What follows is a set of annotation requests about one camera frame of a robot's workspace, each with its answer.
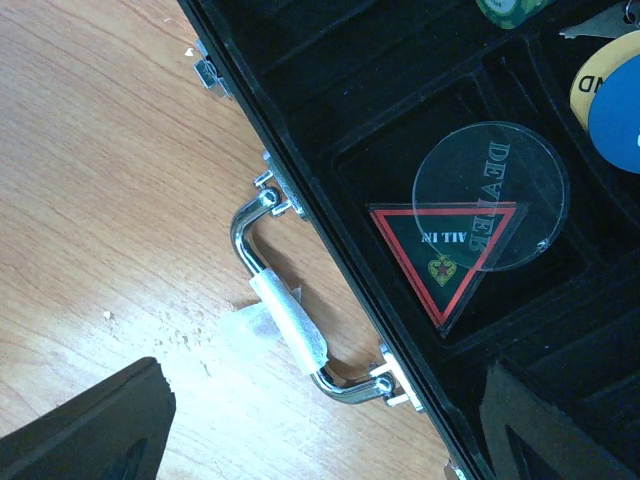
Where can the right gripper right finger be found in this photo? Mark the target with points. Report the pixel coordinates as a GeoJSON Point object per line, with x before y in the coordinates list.
{"type": "Point", "coordinates": [533, 434]}

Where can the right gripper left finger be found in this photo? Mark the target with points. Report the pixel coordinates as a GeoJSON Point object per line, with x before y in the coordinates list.
{"type": "Point", "coordinates": [117, 429]}

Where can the triangular all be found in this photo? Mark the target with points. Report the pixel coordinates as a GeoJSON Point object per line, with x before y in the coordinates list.
{"type": "Point", "coordinates": [440, 270]}

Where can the clear round dealer button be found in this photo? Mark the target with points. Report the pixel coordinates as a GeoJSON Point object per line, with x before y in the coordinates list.
{"type": "Point", "coordinates": [491, 196]}

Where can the blue round blind button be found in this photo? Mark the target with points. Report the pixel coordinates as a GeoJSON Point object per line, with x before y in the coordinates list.
{"type": "Point", "coordinates": [613, 121]}

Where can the green tall chip stack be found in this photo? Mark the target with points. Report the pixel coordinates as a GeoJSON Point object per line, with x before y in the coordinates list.
{"type": "Point", "coordinates": [509, 14]}

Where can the black poker set case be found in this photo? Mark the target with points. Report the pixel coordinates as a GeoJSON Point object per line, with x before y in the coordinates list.
{"type": "Point", "coordinates": [348, 98]}

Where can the small metal case key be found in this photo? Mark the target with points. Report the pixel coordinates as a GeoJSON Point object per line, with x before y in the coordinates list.
{"type": "Point", "coordinates": [616, 21]}

